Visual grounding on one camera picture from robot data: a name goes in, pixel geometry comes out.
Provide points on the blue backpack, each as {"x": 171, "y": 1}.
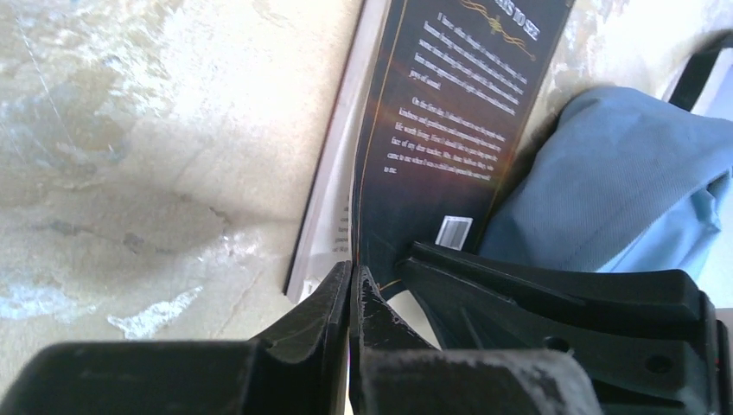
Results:
{"x": 626, "y": 182}

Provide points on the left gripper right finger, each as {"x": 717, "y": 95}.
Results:
{"x": 394, "y": 370}

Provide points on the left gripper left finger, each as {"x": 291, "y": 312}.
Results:
{"x": 295, "y": 366}

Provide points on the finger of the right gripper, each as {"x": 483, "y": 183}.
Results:
{"x": 650, "y": 342}

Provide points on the black book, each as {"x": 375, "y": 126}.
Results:
{"x": 432, "y": 104}

